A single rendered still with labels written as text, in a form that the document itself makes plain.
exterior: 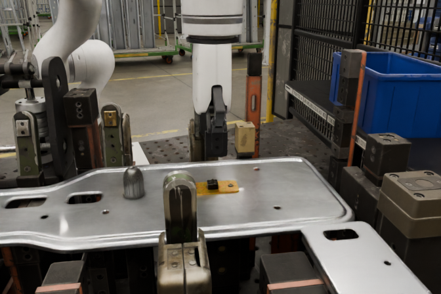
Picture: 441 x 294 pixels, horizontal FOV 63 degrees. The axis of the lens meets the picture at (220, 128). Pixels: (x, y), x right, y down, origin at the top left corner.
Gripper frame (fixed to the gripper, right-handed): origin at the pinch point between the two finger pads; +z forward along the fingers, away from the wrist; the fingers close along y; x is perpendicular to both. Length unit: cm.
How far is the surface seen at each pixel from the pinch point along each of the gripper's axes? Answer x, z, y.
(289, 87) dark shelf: 32, 7, -59
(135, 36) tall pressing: -74, 60, -732
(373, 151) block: 26.8, 3.1, 1.2
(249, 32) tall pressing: 185, 60, -806
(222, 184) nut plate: 1.7, 8.5, -0.3
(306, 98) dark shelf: 32, 7, -43
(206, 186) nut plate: -1.0, 8.5, -0.3
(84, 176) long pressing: -21.7, 8.8, -6.9
